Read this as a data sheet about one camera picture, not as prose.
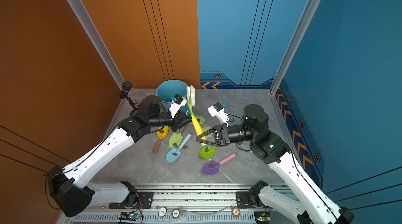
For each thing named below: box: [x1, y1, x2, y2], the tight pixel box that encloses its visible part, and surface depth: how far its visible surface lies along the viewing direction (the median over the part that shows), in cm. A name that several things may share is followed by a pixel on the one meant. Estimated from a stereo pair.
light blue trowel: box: [165, 132, 193, 164], surface depth 89 cm
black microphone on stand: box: [120, 80, 137, 111], surface depth 82 cm
